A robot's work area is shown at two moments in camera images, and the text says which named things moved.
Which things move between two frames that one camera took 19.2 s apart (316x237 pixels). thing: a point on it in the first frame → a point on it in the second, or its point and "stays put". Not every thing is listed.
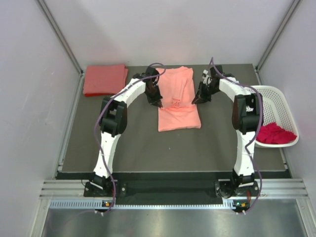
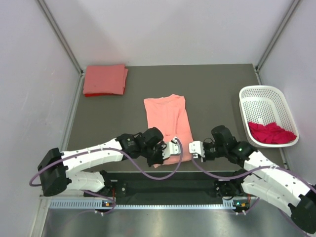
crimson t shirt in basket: (272, 133) stays put
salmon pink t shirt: (177, 87) → (169, 113)
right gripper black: (200, 97) → (207, 157)
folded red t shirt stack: (105, 80) stays put
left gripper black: (155, 100) → (159, 160)
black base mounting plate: (171, 184) stays put
